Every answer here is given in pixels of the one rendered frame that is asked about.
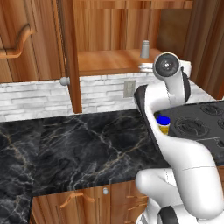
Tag black stove hob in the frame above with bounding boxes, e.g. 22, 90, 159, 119
158, 100, 224, 167

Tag curved wooden cabinet handle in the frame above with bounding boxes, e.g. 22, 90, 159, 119
59, 192, 96, 209

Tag wooden base cabinet door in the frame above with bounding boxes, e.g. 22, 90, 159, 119
30, 185, 112, 224

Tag open wooden wall cabinet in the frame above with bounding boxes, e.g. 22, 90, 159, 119
73, 0, 194, 77

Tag wooden base drawer unit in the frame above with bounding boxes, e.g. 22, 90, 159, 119
109, 179, 151, 224

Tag grey wall outlet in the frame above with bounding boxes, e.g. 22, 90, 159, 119
122, 80, 137, 99

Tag curved wooden door handle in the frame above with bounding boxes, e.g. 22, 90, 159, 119
0, 23, 37, 60

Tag yellow jar with blue lid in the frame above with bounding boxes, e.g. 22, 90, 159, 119
156, 115, 172, 136

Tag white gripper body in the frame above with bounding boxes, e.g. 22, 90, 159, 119
137, 61, 156, 74

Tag grey shaker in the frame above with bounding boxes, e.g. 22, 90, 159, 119
140, 39, 151, 60

